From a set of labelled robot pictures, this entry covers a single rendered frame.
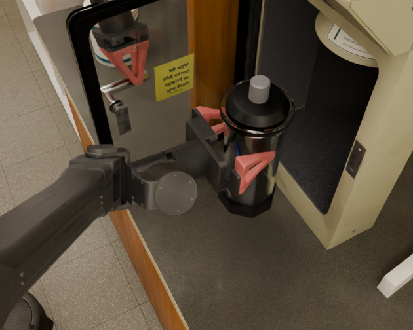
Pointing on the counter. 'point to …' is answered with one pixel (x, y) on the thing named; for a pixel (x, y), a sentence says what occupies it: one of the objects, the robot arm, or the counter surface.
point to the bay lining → (310, 61)
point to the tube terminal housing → (370, 138)
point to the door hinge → (253, 38)
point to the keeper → (358, 152)
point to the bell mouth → (341, 42)
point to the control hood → (384, 21)
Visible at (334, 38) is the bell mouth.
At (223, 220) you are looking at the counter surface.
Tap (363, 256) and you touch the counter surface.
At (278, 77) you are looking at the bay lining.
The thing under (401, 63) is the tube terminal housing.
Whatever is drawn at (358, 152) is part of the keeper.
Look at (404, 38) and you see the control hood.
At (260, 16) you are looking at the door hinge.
